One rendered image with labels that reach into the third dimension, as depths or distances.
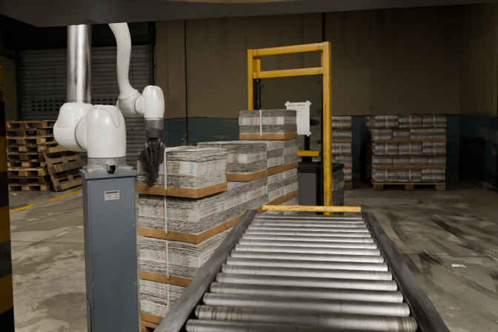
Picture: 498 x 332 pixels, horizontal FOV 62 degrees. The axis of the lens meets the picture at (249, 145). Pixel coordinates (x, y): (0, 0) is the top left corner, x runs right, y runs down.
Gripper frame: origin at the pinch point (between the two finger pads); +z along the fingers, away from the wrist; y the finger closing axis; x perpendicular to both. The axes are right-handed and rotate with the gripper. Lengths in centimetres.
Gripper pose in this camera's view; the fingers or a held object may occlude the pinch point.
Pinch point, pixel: (155, 171)
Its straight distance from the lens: 208.4
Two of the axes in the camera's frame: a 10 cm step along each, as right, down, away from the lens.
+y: -9.0, -0.1, 4.5
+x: -4.5, 0.5, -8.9
